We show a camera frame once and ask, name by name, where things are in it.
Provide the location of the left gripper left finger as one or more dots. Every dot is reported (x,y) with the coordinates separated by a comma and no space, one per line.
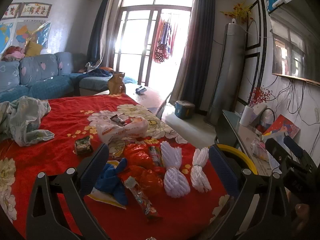
(45,217)

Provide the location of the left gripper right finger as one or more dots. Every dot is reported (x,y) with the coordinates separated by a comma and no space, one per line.
(258,207)

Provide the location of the blue glove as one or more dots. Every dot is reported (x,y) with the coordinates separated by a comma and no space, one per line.
(109,182)

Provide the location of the white foam net bundle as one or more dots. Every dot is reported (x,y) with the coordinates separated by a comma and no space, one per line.
(175,182)

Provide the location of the green snack wrapper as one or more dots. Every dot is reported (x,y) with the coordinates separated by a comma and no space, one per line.
(83,146)

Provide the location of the red snack stick wrapper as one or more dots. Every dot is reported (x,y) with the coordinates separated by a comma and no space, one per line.
(140,197)

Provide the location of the red plastic bag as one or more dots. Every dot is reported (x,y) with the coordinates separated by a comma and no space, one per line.
(141,166)

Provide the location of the white plastic shopping bag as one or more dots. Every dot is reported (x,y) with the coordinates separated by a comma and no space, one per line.
(135,129)

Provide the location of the yellow white snack bag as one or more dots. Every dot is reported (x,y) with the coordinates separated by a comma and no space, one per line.
(105,197)

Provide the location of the yellow rim trash bin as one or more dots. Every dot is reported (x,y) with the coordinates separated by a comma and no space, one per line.
(237,153)

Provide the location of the person right hand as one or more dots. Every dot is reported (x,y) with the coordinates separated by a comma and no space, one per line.
(301,211)

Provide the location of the red picture book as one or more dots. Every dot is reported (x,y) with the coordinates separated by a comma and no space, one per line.
(283,124)

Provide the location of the white paper towel roll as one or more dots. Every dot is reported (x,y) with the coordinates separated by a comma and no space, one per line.
(246,116)

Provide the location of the glass tv console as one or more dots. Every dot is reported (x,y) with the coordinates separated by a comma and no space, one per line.
(230,132)

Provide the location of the red floral blanket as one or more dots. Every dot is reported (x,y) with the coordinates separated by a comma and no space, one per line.
(74,118)

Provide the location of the light blue crumpled cloth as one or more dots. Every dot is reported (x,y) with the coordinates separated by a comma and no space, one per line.
(21,120)

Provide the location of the grey standing air conditioner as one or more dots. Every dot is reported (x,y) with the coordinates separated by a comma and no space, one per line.
(229,74)

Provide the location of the blue storage box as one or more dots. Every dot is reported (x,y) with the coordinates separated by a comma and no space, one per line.
(184,109)

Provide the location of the dark candy bar wrapper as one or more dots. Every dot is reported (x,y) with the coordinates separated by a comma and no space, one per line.
(118,120)

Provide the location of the dark right curtain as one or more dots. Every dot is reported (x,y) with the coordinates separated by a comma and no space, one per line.
(192,74)

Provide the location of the blue sectional sofa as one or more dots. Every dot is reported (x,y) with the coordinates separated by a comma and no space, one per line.
(51,76)

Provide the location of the wooden coffee table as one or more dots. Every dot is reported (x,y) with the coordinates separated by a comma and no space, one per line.
(154,99)

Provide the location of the small blue item on table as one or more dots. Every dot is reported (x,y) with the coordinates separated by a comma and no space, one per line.
(140,90)

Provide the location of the yellow flower decoration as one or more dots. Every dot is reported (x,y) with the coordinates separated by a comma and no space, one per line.
(241,13)

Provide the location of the pink clothes pile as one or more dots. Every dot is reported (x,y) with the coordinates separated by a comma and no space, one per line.
(13,53)

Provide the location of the yellow pillow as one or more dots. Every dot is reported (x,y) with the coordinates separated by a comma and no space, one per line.
(33,49)

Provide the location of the dark blue left curtain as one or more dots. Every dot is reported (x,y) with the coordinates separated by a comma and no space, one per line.
(93,52)

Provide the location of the hanging laundry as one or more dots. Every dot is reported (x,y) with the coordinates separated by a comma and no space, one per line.
(164,42)

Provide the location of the world map poster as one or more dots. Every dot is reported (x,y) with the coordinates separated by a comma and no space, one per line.
(18,34)

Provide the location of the framed calligraphy picture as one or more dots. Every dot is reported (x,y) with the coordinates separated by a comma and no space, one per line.
(35,10)

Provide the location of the wall mounted television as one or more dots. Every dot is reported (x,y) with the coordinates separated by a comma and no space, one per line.
(295,31)

